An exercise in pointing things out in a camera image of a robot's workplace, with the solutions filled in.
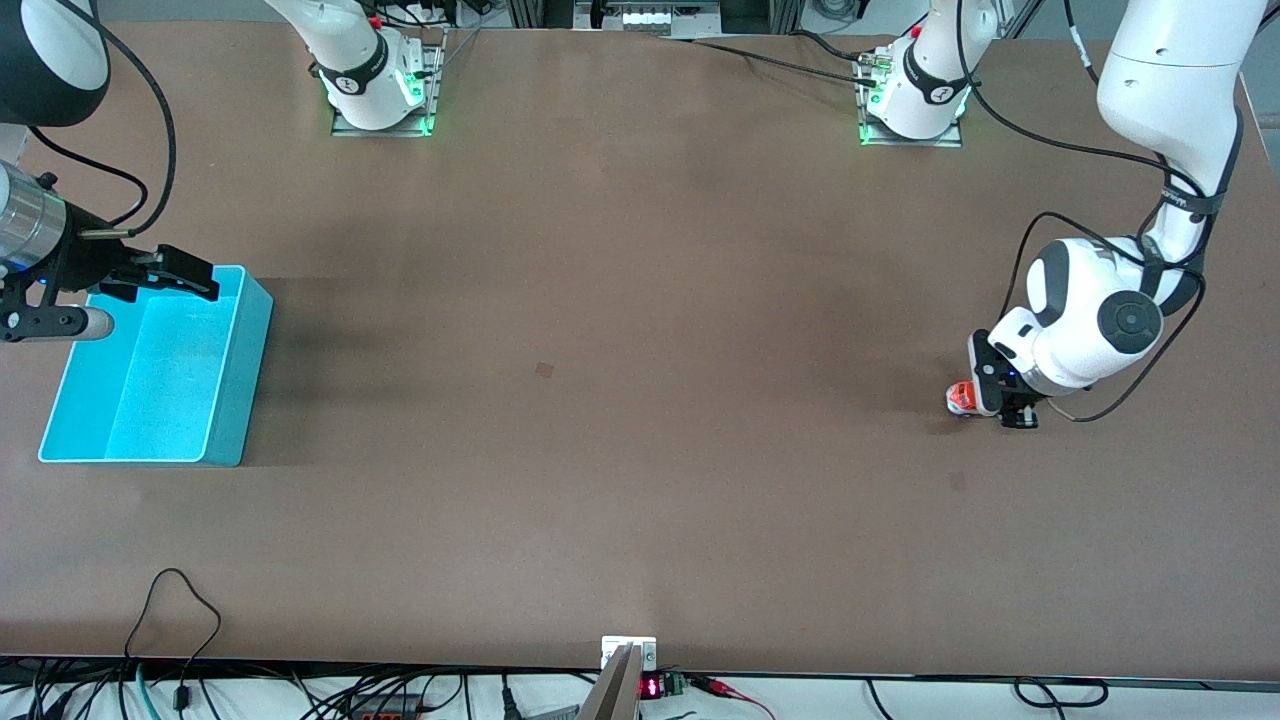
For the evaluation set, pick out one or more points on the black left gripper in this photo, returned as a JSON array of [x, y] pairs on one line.
[[1019, 415]]

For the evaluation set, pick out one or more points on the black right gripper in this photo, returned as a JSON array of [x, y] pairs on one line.
[[82, 262]]

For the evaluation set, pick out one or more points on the orange toy bus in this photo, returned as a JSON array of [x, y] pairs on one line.
[[960, 398]]

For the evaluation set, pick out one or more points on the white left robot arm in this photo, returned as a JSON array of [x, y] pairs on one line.
[[1170, 80]]

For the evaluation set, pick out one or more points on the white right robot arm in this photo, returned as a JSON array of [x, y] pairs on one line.
[[370, 60]]

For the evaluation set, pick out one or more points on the blue plastic box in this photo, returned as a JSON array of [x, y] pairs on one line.
[[170, 380]]

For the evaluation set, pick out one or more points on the red clip lead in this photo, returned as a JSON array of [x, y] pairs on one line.
[[728, 689]]

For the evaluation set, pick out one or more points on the green terminal block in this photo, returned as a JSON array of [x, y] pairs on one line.
[[673, 684]]

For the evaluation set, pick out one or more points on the red digit display module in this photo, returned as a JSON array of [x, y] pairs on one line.
[[650, 687]]

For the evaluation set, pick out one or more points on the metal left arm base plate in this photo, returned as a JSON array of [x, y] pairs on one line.
[[870, 135]]

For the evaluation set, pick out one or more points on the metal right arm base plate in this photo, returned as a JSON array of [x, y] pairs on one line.
[[425, 100]]

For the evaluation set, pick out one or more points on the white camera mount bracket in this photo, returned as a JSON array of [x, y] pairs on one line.
[[628, 648]]

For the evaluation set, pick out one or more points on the aluminium rack frame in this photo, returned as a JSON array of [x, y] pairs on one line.
[[660, 15]]

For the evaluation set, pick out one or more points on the aluminium camera strut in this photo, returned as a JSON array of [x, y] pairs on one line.
[[612, 692]]

